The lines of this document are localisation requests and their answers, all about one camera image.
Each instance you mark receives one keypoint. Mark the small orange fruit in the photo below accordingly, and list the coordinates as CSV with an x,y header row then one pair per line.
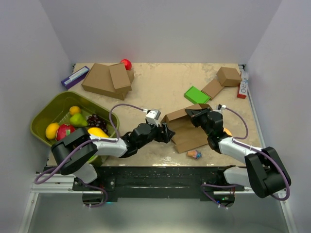
x,y
74,110

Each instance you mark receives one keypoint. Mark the purple toothpaste box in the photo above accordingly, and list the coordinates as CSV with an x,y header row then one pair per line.
x,y
75,77

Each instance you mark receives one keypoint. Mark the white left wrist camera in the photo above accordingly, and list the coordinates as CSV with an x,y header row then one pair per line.
x,y
152,117

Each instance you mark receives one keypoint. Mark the red white toothpaste box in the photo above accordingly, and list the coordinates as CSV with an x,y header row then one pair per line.
x,y
243,86

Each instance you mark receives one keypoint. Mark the small brown cube box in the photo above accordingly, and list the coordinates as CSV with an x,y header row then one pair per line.
x,y
229,77

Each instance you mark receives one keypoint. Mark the brown cardboard box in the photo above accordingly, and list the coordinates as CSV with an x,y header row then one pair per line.
x,y
187,137

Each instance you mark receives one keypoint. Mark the red dragon fruit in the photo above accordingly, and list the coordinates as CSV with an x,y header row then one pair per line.
x,y
63,131

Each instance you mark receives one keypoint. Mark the large flat brown box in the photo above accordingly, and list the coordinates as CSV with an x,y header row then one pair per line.
x,y
99,81

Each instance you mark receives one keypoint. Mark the green pear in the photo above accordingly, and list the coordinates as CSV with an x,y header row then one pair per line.
x,y
78,120

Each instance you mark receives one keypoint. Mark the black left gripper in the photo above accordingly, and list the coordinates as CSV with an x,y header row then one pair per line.
x,y
166,136

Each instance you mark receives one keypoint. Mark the green paper box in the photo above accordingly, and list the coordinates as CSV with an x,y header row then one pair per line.
x,y
196,96

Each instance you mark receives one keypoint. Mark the yellow lemon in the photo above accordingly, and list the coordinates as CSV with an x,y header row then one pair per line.
x,y
51,131

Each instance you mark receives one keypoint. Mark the red apple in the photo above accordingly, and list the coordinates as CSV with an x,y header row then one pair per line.
x,y
127,64

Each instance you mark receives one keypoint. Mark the small colourful toy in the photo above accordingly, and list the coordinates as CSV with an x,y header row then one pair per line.
x,y
194,154

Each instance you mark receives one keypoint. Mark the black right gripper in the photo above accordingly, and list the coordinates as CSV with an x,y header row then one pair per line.
x,y
195,114

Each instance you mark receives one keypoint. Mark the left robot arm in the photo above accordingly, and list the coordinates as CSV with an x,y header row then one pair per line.
x,y
77,148

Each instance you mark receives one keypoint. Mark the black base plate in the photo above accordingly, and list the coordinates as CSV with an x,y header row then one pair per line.
x,y
153,182

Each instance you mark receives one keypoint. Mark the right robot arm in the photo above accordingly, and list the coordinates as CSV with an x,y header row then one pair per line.
x,y
264,172

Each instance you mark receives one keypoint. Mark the purple grapes bunch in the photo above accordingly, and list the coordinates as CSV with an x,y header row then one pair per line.
x,y
96,121

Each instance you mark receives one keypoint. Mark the yellow mango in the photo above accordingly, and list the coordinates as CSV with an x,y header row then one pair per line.
x,y
97,132

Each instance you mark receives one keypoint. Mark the orange round disc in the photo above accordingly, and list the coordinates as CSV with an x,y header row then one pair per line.
x,y
227,131

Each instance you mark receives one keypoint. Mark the flat small brown box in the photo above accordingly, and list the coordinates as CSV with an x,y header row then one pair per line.
x,y
213,88

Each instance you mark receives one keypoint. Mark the olive green plastic bin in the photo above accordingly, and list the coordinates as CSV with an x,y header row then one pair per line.
x,y
57,111

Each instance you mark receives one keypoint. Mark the medium brown box on top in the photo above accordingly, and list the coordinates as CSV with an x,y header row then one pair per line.
x,y
120,78

